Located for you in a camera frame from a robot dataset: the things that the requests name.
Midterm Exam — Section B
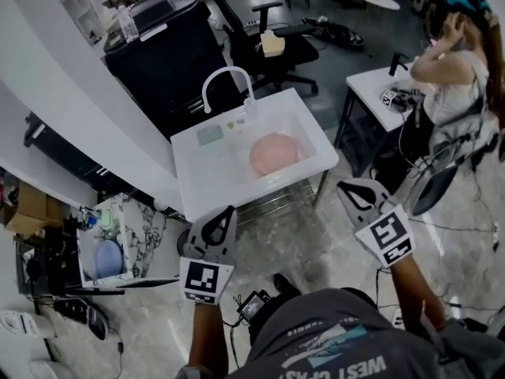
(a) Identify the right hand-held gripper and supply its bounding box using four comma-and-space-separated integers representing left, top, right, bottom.
336, 178, 417, 269

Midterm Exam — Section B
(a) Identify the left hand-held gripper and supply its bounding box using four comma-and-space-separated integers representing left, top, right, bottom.
179, 205, 239, 306

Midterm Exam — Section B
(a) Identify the pink plate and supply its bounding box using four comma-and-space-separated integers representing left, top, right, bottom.
249, 132, 304, 179

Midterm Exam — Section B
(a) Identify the green scrubber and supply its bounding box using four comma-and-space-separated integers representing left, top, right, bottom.
196, 125, 225, 147

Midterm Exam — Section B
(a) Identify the person's right forearm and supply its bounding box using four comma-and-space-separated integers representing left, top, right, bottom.
388, 253, 450, 343

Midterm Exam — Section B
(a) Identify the person's left forearm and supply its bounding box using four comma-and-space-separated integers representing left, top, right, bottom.
186, 300, 230, 379

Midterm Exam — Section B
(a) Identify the blue plate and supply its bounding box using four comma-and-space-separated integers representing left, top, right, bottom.
93, 239, 125, 280

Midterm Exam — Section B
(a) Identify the white sink basin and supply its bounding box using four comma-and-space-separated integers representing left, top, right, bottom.
170, 87, 340, 223

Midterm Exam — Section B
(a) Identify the black metal sink stand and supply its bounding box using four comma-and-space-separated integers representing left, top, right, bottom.
235, 169, 333, 223

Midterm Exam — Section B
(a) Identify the person's black shoe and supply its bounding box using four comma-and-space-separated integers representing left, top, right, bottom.
273, 272, 302, 296

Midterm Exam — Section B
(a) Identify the marble pattern sink cabinet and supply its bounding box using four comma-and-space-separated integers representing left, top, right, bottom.
76, 193, 183, 291

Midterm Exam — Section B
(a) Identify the spare hand-held gripper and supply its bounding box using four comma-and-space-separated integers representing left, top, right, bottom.
380, 87, 424, 113

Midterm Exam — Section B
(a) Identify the white sink table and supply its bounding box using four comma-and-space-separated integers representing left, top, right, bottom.
346, 62, 426, 133

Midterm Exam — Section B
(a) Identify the person's gray printed shirt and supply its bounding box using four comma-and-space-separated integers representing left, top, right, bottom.
240, 288, 505, 379

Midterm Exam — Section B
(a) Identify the black faucet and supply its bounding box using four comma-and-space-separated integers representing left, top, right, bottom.
387, 51, 410, 77

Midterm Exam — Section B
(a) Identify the white curved faucet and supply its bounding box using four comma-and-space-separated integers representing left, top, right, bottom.
201, 66, 260, 122

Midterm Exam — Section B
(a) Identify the black and gray sneaker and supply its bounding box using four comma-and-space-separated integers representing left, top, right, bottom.
52, 297, 110, 342

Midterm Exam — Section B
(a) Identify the black cabinet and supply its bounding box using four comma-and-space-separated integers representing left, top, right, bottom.
103, 0, 238, 136

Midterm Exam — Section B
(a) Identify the black office chair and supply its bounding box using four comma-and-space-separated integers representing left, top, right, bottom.
196, 0, 321, 96

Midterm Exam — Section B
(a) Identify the black equipment pile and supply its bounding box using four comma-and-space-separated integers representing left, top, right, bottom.
301, 14, 365, 50

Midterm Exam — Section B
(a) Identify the beige box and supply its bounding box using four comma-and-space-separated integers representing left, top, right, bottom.
260, 29, 286, 58

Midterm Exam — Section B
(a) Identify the cardboard box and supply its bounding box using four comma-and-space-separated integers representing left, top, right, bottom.
2, 181, 67, 237

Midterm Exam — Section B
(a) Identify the clear water bottle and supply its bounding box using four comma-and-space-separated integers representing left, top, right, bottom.
116, 5, 140, 43

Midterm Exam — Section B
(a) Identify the white cubby shelf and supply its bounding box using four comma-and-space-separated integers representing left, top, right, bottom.
50, 0, 108, 47

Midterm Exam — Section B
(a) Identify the black waist-worn recorder box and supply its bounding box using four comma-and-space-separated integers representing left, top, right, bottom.
236, 289, 274, 324

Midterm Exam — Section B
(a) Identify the black floor cable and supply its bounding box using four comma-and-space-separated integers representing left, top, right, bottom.
408, 195, 501, 253

